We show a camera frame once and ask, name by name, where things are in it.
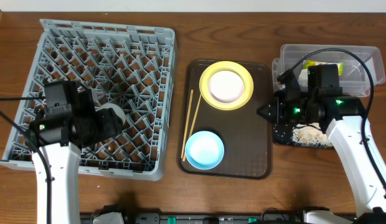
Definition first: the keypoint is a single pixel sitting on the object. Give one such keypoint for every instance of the white pink bowl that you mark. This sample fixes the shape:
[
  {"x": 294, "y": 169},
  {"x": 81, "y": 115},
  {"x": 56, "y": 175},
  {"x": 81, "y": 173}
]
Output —
[{"x": 226, "y": 86}]

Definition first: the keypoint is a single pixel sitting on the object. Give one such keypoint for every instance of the left wooden chopstick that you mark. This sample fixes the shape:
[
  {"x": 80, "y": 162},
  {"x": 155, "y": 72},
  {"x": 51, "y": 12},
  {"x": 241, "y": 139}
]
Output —
[{"x": 186, "y": 123}]

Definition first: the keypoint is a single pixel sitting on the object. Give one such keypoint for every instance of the wooden chopstick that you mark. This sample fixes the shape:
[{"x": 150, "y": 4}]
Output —
[
  {"x": 186, "y": 123},
  {"x": 193, "y": 122}
]

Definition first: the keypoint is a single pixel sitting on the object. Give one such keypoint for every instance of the rice and peanut waste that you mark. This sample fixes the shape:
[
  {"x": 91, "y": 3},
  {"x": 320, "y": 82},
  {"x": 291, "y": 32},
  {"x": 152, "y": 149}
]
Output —
[{"x": 305, "y": 137}]

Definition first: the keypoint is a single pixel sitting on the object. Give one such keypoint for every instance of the dark brown serving tray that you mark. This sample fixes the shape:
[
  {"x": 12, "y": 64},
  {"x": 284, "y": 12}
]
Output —
[{"x": 246, "y": 135}]

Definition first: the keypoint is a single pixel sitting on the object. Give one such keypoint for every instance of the green snack wrapper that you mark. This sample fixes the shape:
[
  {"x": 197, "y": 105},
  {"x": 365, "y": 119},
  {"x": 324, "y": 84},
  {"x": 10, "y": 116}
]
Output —
[{"x": 309, "y": 63}]

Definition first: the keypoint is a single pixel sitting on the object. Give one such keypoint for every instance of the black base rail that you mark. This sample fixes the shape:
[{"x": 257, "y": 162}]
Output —
[{"x": 114, "y": 214}]

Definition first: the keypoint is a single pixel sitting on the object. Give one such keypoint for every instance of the white cup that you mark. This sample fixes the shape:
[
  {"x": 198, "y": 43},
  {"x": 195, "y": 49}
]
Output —
[{"x": 117, "y": 109}]

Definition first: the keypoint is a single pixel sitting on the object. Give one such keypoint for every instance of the clear plastic bin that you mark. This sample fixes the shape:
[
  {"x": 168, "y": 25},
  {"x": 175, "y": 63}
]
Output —
[{"x": 354, "y": 80}]

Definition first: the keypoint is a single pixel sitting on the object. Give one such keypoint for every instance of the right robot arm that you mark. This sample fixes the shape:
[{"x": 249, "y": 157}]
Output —
[{"x": 343, "y": 119}]

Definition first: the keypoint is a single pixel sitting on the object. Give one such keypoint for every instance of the right wooden chopstick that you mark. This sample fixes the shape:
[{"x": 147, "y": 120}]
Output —
[{"x": 193, "y": 122}]

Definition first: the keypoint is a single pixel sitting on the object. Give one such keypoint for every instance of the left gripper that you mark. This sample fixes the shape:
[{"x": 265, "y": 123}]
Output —
[{"x": 109, "y": 121}]

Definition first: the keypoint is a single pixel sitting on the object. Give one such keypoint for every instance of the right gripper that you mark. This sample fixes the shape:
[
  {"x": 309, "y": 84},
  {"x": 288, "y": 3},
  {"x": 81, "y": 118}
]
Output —
[{"x": 279, "y": 111}]

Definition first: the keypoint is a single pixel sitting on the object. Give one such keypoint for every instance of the grey dishwasher rack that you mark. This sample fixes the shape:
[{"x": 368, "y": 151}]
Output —
[{"x": 133, "y": 67}]

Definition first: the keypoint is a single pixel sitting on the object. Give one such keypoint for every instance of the light blue bowl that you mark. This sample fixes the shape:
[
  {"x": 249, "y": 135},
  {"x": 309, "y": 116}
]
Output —
[{"x": 204, "y": 150}]

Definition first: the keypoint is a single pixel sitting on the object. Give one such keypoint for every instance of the yellow plate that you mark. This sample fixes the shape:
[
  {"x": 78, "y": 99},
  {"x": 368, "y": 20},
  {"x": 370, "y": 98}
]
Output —
[{"x": 226, "y": 66}]

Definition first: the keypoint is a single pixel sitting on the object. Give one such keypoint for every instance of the black plastic bin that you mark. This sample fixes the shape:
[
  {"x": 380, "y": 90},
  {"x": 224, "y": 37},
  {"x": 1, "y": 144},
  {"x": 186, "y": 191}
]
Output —
[{"x": 283, "y": 137}]

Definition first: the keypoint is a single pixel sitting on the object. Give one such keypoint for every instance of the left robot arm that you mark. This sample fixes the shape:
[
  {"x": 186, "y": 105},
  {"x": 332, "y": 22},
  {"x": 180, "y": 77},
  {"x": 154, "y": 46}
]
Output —
[{"x": 68, "y": 123}]

